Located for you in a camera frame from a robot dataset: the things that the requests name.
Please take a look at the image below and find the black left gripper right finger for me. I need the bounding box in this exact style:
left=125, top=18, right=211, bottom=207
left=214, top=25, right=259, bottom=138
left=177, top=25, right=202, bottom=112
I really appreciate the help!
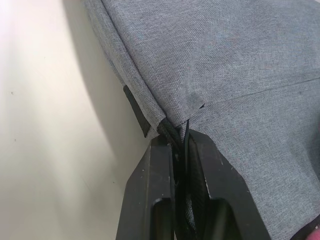
left=189, top=131, right=272, bottom=240

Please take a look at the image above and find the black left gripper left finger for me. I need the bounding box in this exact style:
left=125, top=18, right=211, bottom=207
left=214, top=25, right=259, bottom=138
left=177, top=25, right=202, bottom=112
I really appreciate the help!
left=115, top=138, right=176, bottom=240

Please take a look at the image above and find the black bag zipper pull strap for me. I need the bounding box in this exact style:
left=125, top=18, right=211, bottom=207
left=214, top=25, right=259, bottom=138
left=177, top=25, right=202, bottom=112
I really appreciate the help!
left=156, top=119, right=209, bottom=240

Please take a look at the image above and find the grey laptop bag black trim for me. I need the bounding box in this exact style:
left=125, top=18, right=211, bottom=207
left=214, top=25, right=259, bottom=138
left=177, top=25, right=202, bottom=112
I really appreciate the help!
left=83, top=0, right=320, bottom=240

